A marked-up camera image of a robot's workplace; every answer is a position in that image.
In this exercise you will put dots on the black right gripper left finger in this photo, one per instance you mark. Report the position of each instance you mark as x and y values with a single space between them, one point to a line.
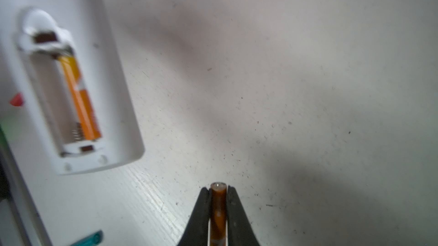
196 232

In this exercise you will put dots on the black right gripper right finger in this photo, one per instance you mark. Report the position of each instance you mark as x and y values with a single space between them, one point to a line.
240 231

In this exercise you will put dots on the orange battery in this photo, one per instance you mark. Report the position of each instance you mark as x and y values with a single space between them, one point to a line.
218 218
80 96

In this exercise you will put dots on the white remote control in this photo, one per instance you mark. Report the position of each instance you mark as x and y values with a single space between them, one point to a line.
33 34

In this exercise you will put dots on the teal capped marker pen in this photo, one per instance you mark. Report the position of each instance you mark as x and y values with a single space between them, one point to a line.
92 240

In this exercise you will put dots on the red marker left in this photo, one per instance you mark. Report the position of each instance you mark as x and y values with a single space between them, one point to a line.
17 100

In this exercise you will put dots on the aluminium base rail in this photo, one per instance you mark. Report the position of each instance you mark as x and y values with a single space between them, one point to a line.
21 224

